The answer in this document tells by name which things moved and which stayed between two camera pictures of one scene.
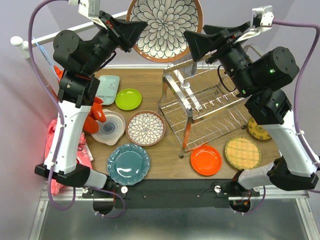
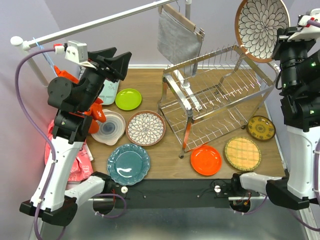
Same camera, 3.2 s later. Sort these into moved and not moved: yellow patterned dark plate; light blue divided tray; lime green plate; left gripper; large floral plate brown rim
Moved: left gripper; large floral plate brown rim
Not moved: light blue divided tray; lime green plate; yellow patterned dark plate
